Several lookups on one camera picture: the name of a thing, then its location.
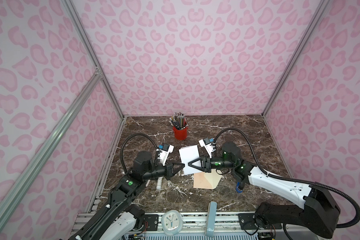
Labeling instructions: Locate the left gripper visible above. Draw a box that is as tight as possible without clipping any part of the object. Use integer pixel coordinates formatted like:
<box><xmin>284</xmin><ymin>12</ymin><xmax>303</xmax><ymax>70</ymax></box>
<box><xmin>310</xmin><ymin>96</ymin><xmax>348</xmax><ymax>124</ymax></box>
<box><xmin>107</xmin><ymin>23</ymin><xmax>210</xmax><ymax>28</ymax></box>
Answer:
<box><xmin>142</xmin><ymin>159</ymin><xmax>185</xmax><ymax>182</ymax></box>

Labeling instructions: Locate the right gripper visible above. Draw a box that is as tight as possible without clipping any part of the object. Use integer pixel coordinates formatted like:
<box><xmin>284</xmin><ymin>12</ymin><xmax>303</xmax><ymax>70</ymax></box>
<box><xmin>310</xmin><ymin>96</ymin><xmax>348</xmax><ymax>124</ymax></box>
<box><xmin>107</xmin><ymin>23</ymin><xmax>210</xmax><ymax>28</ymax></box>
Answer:
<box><xmin>189</xmin><ymin>154</ymin><xmax>235</xmax><ymax>174</ymax></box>

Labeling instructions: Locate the pink envelope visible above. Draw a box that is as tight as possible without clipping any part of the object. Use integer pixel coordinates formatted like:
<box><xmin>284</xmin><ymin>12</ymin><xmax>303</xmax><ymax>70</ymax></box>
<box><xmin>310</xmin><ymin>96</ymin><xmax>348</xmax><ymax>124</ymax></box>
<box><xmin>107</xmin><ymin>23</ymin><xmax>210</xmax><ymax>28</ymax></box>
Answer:
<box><xmin>193</xmin><ymin>172</ymin><xmax>222</xmax><ymax>190</ymax></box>

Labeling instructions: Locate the white letter paper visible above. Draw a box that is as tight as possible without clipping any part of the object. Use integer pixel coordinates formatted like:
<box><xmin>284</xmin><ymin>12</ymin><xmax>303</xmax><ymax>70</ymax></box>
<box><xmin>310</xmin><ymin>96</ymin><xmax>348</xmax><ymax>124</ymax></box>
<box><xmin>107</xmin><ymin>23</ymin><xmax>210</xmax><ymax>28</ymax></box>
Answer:
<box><xmin>179</xmin><ymin>145</ymin><xmax>201</xmax><ymax>175</ymax></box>

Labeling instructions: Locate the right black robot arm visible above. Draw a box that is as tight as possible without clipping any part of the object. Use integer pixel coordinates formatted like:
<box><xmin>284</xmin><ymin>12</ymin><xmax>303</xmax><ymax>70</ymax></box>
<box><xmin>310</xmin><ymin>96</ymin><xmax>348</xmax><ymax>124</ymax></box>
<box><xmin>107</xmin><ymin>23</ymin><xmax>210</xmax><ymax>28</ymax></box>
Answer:
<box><xmin>188</xmin><ymin>142</ymin><xmax>360</xmax><ymax>239</ymax></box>

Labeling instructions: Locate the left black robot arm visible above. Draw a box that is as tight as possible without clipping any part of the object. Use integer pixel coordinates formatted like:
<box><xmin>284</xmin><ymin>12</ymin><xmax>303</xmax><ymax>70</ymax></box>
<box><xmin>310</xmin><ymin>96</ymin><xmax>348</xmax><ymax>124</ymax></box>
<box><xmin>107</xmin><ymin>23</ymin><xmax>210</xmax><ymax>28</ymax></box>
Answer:
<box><xmin>69</xmin><ymin>151</ymin><xmax>185</xmax><ymax>240</ymax></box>

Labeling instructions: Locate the white glue stick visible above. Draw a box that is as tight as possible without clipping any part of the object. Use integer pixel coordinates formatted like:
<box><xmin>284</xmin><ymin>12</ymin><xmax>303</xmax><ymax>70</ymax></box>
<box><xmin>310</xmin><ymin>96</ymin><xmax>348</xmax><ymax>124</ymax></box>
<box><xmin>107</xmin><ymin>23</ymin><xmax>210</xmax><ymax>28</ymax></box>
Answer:
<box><xmin>156</xmin><ymin>177</ymin><xmax>163</xmax><ymax>191</ymax></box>

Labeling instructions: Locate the red pencil cup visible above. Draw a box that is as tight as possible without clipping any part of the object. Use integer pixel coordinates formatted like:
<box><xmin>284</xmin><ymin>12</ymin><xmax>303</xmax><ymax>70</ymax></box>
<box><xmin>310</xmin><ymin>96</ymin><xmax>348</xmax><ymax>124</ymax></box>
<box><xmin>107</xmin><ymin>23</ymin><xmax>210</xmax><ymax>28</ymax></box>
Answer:
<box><xmin>173</xmin><ymin>127</ymin><xmax>188</xmax><ymax>141</ymax></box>

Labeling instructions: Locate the blue stapler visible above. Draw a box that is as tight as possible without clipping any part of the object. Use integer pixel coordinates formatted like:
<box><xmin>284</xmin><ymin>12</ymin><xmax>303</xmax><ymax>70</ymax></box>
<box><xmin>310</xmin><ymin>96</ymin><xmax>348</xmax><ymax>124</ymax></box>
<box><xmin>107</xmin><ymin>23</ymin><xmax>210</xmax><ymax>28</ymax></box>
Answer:
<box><xmin>236</xmin><ymin>183</ymin><xmax>243</xmax><ymax>193</ymax></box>

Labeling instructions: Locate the coloured pencils bunch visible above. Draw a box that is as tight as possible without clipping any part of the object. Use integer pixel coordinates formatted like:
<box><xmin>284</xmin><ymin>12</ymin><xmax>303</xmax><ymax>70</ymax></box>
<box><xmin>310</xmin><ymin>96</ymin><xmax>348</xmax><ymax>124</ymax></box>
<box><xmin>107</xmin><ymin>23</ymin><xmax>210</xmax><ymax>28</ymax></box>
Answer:
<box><xmin>169</xmin><ymin>113</ymin><xmax>188</xmax><ymax>130</ymax></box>

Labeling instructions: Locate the light blue phone stand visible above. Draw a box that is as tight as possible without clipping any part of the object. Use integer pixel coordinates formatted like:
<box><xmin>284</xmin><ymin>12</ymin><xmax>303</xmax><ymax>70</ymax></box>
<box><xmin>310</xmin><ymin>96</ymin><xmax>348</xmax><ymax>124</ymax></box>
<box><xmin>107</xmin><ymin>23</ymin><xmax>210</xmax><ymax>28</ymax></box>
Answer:
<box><xmin>205</xmin><ymin>202</ymin><xmax>217</xmax><ymax>238</ymax></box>

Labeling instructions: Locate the white alarm clock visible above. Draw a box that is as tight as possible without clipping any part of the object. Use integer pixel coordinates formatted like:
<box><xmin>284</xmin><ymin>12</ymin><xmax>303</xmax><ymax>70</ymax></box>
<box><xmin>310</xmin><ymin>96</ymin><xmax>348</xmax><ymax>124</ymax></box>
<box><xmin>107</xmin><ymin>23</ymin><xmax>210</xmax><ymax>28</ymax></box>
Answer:
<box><xmin>161</xmin><ymin>210</ymin><xmax>184</xmax><ymax>236</ymax></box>

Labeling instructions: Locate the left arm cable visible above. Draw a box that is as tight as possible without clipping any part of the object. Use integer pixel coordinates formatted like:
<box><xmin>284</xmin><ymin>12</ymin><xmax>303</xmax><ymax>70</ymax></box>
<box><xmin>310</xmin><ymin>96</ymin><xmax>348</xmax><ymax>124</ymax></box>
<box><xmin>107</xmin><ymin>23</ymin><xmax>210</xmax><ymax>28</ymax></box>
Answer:
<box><xmin>119</xmin><ymin>133</ymin><xmax>159</xmax><ymax>175</ymax></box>

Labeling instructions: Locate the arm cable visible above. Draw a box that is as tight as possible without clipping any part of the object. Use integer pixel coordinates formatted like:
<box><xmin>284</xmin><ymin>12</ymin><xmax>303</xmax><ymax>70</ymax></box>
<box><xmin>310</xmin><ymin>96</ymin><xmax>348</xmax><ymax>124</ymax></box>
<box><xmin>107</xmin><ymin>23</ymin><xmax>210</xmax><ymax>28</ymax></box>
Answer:
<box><xmin>119</xmin><ymin>133</ymin><xmax>159</xmax><ymax>175</ymax></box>
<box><xmin>213</xmin><ymin>128</ymin><xmax>360</xmax><ymax>229</ymax></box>

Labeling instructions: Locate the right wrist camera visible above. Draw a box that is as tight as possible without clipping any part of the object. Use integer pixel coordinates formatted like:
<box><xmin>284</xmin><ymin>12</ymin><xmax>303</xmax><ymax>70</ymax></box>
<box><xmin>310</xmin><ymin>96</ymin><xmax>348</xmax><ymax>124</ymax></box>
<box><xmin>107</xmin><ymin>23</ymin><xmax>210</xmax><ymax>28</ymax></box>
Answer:
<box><xmin>199</xmin><ymin>138</ymin><xmax>216</xmax><ymax>158</ymax></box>

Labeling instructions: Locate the aluminium frame rail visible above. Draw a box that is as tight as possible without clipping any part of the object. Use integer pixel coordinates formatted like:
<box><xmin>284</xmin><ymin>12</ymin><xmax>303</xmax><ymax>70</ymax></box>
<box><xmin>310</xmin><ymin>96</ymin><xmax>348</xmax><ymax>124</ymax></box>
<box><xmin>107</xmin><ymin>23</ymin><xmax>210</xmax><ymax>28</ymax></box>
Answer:
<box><xmin>68</xmin><ymin>211</ymin><xmax>332</xmax><ymax>240</ymax></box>

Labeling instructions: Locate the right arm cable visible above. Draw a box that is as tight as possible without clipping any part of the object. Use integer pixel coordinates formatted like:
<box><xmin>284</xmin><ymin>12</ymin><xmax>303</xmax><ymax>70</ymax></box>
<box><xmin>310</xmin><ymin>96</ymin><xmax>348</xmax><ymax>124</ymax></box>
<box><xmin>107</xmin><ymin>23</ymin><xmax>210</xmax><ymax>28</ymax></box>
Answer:
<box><xmin>213</xmin><ymin>128</ymin><xmax>360</xmax><ymax>229</ymax></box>

